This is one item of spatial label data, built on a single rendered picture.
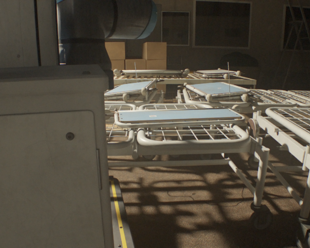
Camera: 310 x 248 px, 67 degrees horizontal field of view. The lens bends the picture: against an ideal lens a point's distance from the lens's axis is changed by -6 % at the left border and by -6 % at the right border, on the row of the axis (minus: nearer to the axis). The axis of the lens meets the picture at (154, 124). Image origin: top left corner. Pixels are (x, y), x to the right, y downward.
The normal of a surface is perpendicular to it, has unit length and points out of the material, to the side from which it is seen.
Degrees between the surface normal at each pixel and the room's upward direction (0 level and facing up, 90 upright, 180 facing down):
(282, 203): 0
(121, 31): 135
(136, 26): 115
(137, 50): 90
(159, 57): 90
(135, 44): 90
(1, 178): 90
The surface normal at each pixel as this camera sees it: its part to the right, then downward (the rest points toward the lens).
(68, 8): -0.21, 0.26
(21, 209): 0.24, 0.26
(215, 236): 0.00, -0.96
